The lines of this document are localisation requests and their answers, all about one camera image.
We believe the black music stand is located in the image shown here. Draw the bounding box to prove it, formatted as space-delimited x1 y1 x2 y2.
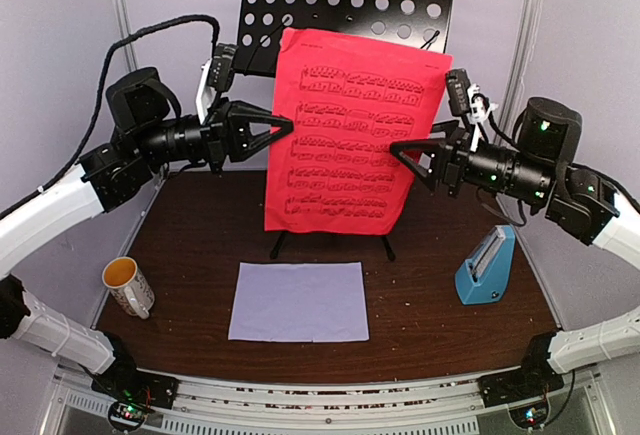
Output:
232 0 460 262

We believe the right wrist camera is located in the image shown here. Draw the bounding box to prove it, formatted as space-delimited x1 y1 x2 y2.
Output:
445 69 498 152

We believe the right aluminium frame post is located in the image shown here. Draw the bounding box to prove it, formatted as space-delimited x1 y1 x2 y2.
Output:
497 0 543 139

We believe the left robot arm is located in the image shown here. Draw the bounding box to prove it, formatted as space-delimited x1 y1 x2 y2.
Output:
1 67 294 399

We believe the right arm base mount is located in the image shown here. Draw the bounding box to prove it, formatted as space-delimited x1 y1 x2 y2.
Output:
478 367 564 431

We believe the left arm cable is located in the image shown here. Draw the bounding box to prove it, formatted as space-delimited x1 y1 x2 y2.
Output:
34 13 223 196

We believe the front aluminium rail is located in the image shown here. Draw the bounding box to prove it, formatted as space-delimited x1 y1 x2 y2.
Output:
49 347 601 435

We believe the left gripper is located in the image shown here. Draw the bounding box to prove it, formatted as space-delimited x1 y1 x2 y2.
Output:
134 94 294 173

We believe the red sheet music paper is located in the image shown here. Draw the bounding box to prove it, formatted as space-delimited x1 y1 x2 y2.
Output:
264 28 453 236

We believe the patterned white mug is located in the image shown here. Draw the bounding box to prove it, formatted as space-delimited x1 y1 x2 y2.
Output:
102 257 156 320

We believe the lavender paper sheet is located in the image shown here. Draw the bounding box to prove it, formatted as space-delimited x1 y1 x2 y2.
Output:
228 262 370 343

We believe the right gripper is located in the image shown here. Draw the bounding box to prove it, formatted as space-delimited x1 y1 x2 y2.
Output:
389 118 554 205

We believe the blue metronome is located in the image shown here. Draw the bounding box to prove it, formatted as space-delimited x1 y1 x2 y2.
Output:
455 225 516 306

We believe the aluminium frame post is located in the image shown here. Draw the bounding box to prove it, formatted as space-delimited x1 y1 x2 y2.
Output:
497 0 543 139
111 0 139 72

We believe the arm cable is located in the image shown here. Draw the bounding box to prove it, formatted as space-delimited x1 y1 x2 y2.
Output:
34 13 223 196
474 119 531 229

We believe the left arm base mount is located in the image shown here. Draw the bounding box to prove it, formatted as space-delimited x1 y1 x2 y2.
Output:
89 371 179 433

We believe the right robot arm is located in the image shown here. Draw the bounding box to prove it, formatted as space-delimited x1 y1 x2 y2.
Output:
390 97 639 397

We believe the left aluminium frame post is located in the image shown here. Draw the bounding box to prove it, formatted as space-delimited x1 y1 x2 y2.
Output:
111 0 139 72

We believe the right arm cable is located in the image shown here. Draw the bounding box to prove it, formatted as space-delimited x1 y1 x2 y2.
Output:
474 119 531 229

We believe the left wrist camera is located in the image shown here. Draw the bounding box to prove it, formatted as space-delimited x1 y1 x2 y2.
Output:
195 43 238 125

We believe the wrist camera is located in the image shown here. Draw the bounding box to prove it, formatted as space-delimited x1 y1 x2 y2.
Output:
195 43 238 125
445 69 498 152

